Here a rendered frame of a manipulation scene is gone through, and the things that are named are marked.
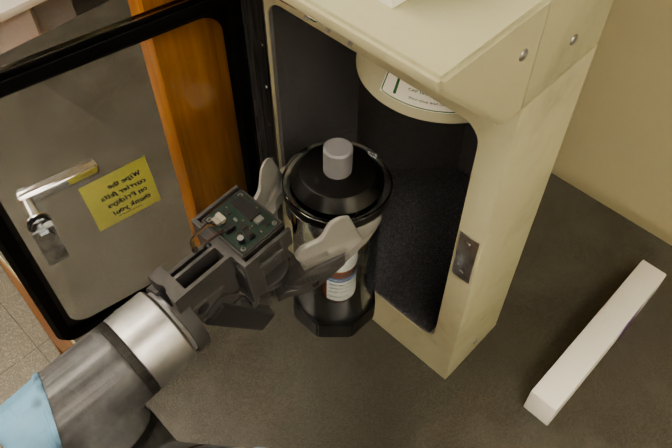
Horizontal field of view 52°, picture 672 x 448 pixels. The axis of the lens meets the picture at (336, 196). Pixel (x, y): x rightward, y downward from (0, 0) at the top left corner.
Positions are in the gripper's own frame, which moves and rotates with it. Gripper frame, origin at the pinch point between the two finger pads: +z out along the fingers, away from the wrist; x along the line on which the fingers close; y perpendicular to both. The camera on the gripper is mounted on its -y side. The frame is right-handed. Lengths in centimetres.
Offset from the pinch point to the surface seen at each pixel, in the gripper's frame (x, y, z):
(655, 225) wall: -21, -35, 46
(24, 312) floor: 106, -122, -31
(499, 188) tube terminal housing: -14.1, 7.7, 6.1
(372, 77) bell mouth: 2.4, 8.7, 8.2
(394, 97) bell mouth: -0.8, 8.6, 7.7
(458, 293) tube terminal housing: -12.9, -10.6, 4.7
